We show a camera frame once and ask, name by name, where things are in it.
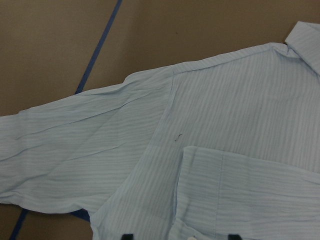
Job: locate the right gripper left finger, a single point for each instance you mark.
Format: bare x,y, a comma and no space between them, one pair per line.
127,236

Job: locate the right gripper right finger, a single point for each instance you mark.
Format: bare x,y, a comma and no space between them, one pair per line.
233,237

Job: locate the light blue button-up shirt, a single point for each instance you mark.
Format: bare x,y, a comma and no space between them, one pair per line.
200,150

